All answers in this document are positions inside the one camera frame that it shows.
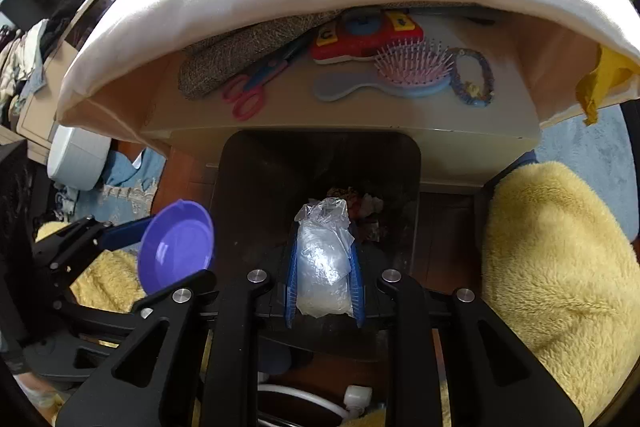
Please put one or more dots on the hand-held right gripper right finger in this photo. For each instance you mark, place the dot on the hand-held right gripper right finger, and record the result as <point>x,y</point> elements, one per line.
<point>356,282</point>

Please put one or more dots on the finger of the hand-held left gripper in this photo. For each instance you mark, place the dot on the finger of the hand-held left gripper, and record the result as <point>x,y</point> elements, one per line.
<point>125,234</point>
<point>95,314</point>

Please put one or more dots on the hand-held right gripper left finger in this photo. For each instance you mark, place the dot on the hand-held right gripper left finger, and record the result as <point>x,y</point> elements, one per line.
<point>291,277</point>

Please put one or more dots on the clear plastic bag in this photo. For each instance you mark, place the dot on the clear plastic bag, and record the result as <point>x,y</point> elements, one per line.
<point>320,267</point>

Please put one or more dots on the purple plastic plate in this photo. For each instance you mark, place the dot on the purple plastic plate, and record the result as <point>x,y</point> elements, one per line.
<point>175,247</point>

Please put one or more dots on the black trash bin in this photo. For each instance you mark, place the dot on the black trash bin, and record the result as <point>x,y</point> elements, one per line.
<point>260,187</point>

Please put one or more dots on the person's left forearm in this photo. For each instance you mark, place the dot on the person's left forearm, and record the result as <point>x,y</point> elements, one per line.
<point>12,357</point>

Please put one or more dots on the blue denim garment with lace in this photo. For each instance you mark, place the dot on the blue denim garment with lace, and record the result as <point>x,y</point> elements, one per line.
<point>130,187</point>

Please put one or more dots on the pile of crumpled litter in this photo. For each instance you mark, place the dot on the pile of crumpled litter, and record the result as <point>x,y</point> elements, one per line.
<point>367,212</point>

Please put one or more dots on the white round container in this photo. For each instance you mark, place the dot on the white round container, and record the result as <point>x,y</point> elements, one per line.
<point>77,157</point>

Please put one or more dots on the wooden low cabinet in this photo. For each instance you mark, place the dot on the wooden low cabinet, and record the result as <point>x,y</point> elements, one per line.
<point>40,122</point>

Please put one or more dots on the cream table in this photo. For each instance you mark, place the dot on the cream table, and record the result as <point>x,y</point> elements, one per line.
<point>350,117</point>

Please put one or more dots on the pile of clothes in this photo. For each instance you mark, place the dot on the pile of clothes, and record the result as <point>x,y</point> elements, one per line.
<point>25,67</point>

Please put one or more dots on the yellow fluffy blanket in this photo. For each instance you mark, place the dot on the yellow fluffy blanket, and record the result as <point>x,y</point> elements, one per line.
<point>550,257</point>

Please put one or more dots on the pink and blue hairbrush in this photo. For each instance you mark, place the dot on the pink and blue hairbrush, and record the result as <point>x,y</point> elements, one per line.
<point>340,86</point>

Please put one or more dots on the grey woven bag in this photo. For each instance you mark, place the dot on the grey woven bag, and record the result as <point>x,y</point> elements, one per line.
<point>225,57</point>

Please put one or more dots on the blue grey rug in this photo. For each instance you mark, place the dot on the blue grey rug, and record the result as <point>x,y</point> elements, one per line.
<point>590,152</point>

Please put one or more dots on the red toy camera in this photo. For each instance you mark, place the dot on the red toy camera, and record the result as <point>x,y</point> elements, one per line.
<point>345,49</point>

